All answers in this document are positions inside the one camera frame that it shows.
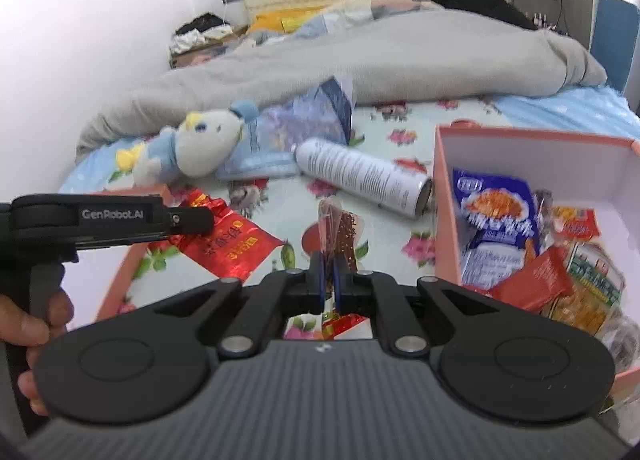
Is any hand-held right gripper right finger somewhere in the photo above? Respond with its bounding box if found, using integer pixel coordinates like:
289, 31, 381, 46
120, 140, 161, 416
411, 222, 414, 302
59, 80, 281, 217
331, 250, 508, 360

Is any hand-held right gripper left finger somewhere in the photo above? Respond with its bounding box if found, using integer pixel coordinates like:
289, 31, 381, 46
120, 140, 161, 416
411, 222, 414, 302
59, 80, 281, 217
145, 249, 328, 360

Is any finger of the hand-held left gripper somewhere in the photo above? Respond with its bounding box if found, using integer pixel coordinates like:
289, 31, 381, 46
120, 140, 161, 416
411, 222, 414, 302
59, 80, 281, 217
168, 207, 216, 238

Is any red foil snack packet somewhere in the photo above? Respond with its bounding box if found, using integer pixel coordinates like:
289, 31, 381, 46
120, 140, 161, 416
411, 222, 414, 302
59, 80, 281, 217
167, 189, 287, 281

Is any red yellow snack packet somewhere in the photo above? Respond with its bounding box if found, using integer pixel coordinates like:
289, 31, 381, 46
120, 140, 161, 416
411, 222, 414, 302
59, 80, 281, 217
300, 197, 373, 341

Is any pink box lid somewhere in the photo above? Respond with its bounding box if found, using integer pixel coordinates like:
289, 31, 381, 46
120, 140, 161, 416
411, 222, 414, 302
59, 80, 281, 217
47, 184, 173, 326

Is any blue snack packet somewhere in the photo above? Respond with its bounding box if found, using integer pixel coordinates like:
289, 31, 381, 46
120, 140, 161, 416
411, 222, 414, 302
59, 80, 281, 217
451, 167, 543, 291

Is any small red packet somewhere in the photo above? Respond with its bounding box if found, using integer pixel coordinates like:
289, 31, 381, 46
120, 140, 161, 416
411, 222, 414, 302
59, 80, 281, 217
490, 245, 576, 313

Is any dark brown snack packet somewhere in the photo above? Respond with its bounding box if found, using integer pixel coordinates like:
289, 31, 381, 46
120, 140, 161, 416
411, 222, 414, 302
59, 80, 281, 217
532, 189, 556, 261

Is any pink box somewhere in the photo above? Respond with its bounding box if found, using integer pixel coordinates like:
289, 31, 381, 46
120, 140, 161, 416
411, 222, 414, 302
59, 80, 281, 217
432, 124, 640, 403

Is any red clear snack packet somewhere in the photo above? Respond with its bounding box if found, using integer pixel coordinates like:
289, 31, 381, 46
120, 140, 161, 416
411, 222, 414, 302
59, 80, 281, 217
550, 207, 601, 242

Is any green label snack packet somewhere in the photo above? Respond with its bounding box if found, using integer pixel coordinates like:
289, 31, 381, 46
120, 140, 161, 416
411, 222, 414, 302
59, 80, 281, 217
542, 240, 628, 338

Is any grey packet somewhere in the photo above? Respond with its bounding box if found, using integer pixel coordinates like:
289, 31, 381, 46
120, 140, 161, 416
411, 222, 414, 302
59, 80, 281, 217
597, 307, 636, 373

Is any person's left hand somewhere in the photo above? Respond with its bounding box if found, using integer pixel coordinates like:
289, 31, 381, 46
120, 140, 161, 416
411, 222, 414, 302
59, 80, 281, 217
0, 287, 75, 418

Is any blue white plush toy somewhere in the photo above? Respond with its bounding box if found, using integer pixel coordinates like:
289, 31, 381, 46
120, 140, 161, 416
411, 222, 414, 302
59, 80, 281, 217
116, 100, 261, 186

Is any blue floral bedsheet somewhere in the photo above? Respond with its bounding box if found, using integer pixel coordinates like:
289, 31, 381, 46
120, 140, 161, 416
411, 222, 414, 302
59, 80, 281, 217
57, 85, 640, 341

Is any white spray can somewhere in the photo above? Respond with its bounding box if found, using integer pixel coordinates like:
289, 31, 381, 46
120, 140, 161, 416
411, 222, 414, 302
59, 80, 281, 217
292, 137, 435, 219

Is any blue printed plastic bag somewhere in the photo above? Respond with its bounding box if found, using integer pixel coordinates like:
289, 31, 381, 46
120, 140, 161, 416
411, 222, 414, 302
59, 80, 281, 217
215, 75, 356, 182

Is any cardboard box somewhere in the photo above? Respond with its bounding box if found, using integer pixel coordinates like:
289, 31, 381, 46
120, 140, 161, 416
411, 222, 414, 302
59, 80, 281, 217
169, 25, 251, 70

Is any white cloth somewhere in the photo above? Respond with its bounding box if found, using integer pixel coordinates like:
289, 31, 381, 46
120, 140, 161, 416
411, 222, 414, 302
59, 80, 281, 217
170, 30, 233, 54

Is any black clothes pile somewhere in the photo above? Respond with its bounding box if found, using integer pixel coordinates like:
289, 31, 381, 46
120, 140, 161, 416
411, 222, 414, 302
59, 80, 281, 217
175, 13, 228, 36

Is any yellow pillow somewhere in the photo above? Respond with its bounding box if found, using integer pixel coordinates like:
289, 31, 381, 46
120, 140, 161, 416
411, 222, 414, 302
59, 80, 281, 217
248, 5, 331, 34

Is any grey duvet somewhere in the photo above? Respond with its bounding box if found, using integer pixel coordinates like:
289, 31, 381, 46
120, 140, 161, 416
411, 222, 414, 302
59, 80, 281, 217
75, 8, 608, 163

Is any patchwork quilt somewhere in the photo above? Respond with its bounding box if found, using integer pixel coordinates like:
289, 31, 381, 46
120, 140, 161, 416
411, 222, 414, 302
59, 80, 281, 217
235, 0, 446, 48

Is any blue chair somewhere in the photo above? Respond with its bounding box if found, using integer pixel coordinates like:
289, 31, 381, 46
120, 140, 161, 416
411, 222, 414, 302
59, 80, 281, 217
589, 0, 640, 96

